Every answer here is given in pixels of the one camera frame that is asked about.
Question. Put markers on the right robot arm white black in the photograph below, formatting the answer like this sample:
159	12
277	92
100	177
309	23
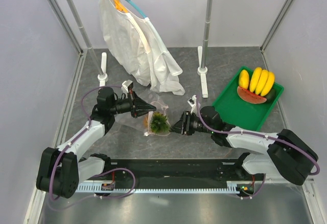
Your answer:
280	154

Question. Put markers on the white garment on hanger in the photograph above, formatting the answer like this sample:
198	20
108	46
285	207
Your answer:
136	45

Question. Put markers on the dark green toy avocado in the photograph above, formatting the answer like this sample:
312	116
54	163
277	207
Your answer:
270	96

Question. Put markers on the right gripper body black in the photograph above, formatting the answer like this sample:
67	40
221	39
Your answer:
192	124

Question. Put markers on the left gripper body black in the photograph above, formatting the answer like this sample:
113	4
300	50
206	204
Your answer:
126	105

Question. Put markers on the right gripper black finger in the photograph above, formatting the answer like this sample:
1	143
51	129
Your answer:
178	124
177	130

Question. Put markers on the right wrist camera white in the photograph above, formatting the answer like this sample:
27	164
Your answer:
194	104

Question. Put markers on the white cable duct strip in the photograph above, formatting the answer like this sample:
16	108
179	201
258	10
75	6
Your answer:
97	187

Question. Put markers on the toy pineapple orange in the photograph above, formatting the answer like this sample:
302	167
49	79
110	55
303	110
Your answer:
157	124

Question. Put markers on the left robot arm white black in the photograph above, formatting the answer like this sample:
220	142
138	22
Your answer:
62	169

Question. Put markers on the green plastic tray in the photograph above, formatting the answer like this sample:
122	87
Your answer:
242	108

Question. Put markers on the toy watermelon slice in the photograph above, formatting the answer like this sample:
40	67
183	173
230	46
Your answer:
250	97

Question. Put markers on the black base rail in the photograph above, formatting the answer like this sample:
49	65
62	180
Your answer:
175	173

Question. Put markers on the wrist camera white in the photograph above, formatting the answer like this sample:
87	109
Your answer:
127	86
194	104

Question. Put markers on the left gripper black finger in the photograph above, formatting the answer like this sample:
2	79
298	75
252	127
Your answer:
140	103
144	110

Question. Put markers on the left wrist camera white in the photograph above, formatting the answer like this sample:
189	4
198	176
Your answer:
127	86

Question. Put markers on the silver clothes rack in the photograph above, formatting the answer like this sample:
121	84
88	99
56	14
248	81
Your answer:
202	50

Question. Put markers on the yellow toy banana bunch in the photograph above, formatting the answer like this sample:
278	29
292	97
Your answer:
261	81

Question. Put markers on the clear zip top bag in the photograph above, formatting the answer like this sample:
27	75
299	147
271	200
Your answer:
137	123

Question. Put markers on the yellow toy mango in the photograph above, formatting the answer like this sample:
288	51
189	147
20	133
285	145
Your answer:
244	79

